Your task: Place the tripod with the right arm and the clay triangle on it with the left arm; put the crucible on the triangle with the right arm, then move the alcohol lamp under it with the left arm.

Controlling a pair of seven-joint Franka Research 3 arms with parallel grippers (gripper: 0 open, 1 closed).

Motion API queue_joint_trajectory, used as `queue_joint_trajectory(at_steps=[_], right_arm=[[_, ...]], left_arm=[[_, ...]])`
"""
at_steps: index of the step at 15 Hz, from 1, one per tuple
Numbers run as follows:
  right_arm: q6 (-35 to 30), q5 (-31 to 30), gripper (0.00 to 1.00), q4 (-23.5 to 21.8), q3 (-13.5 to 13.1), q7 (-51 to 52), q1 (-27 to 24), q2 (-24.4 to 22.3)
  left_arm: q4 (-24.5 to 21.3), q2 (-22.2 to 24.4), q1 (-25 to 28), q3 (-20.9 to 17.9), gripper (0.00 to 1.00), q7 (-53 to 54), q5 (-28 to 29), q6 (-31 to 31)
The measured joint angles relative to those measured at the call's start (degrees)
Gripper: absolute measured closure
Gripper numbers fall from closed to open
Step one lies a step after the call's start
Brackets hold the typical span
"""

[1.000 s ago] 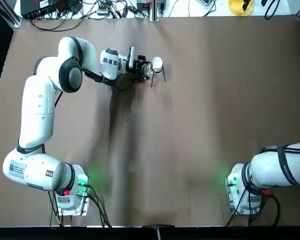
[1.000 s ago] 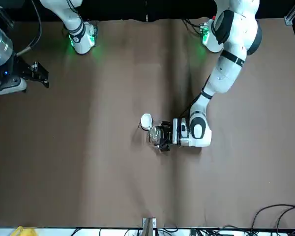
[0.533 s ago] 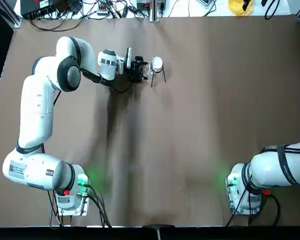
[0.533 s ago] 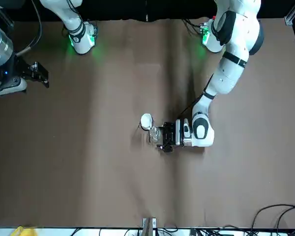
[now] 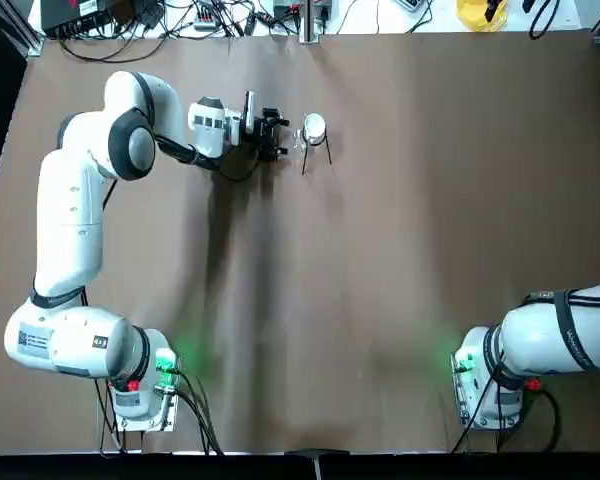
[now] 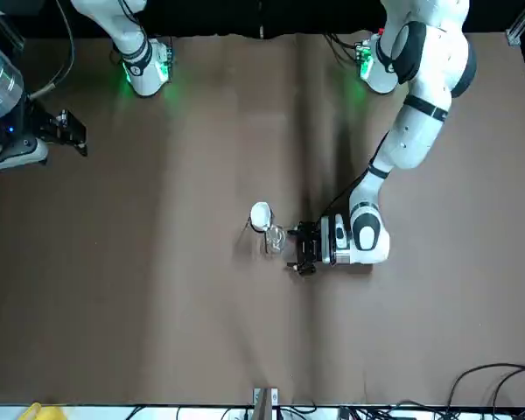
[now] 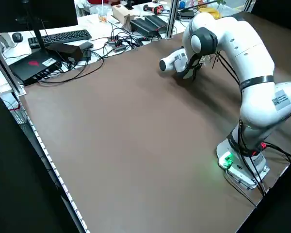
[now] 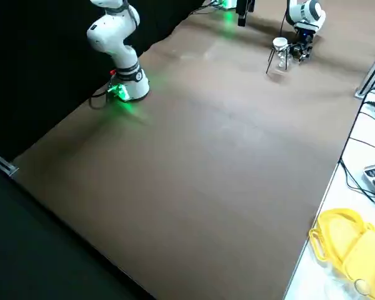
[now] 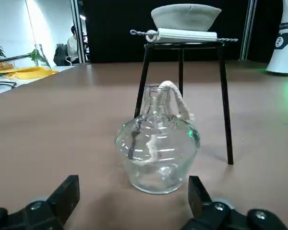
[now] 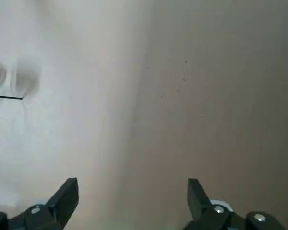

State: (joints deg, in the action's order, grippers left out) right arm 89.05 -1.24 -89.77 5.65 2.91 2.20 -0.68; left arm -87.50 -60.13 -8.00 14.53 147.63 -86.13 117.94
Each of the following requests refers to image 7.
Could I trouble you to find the black wire tripod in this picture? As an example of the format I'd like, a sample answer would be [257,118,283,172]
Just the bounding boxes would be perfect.
[210,51,222,70]

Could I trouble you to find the flat black device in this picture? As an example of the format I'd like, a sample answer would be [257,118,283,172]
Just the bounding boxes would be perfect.
[178,10,194,19]

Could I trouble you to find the yellow bag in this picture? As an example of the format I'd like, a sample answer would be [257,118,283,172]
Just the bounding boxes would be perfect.
[198,6,222,19]

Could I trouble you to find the black ridged power supply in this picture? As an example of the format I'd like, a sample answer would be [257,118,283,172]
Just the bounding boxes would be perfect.
[130,18,161,35]
[144,15,168,33]

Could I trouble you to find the orange black power tool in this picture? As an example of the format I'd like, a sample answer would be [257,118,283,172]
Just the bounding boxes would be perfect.
[142,4,163,15]

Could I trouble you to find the grey usb hub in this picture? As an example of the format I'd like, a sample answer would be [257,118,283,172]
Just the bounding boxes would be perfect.
[107,35,127,53]

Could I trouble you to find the wooden box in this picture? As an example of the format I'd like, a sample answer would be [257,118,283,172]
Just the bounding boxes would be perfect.
[112,4,132,24]

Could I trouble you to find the clear plastic cup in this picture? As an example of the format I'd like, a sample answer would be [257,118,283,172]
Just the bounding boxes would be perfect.
[97,5,109,24]

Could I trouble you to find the small black box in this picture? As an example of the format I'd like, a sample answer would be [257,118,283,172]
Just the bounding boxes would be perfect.
[78,41,94,51]

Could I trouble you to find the black power brick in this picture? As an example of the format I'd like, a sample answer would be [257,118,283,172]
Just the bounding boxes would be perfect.
[47,43,83,64]

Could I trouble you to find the black keyboard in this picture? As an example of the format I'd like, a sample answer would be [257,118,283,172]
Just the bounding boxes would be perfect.
[28,29,92,49]

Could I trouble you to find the black computer with red logo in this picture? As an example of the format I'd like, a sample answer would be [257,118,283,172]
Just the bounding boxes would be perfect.
[9,50,64,86]

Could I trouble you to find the black monitor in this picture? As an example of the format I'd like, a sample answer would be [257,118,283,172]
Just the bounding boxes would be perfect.
[0,0,79,55]

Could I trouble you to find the aluminium frame post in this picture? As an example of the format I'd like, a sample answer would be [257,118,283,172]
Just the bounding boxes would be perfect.
[165,0,178,39]
[0,36,27,96]

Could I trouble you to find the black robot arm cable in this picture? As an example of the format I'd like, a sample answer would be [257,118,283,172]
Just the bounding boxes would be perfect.
[217,50,291,209]

